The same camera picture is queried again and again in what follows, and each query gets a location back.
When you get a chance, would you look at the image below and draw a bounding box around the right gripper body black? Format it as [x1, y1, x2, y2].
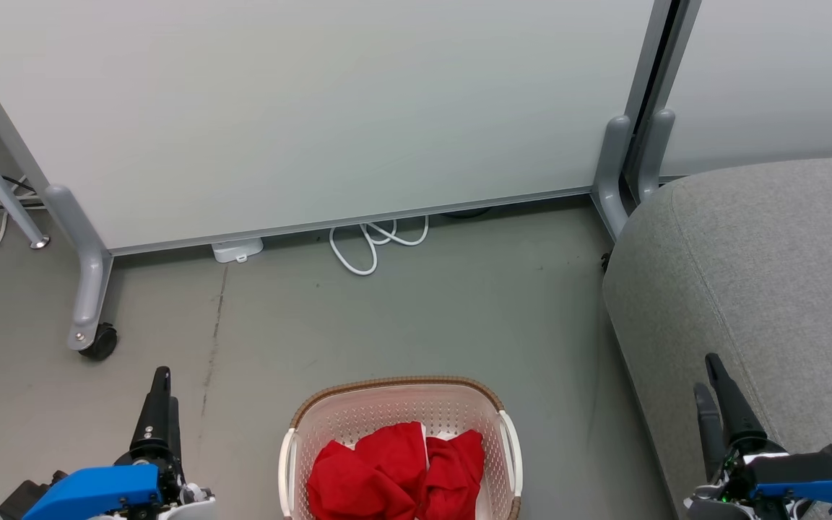
[685, 433, 787, 520]

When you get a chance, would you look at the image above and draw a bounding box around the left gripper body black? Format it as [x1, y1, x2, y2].
[116, 446, 216, 520]

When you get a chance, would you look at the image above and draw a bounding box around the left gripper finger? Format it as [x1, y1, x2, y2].
[168, 396, 184, 470]
[130, 366, 172, 454]

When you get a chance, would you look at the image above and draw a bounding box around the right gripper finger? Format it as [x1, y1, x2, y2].
[693, 383, 727, 483]
[704, 352, 769, 452]

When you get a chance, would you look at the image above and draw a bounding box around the red cloth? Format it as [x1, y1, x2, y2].
[306, 422, 486, 520]

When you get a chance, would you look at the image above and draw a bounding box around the grey fabric sofa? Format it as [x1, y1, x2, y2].
[602, 154, 832, 520]

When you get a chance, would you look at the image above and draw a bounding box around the large black caster wheel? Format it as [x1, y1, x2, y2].
[79, 323, 119, 362]

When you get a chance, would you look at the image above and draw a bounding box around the long grey partition foot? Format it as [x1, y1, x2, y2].
[42, 183, 115, 353]

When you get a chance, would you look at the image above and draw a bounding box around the white power adapter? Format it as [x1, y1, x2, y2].
[211, 238, 265, 264]

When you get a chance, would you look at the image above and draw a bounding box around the white laundry basket brown rim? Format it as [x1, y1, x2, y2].
[278, 376, 524, 520]

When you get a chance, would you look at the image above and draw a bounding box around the short grey partition foot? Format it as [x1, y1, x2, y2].
[636, 108, 677, 204]
[591, 116, 638, 243]

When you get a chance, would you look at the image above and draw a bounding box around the narrow white partition panel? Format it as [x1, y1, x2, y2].
[625, 0, 832, 180]

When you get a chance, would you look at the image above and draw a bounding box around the large white partition panel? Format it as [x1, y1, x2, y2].
[0, 0, 657, 258]

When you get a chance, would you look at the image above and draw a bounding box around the left blue camera mount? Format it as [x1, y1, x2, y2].
[21, 464, 161, 520]

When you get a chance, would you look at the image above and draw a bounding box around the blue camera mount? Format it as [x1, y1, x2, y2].
[21, 464, 161, 520]
[748, 451, 832, 509]

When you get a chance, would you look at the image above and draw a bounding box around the right blue camera mount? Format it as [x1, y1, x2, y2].
[748, 451, 832, 509]

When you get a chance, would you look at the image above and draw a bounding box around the looped white cable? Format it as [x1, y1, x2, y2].
[328, 215, 430, 277]

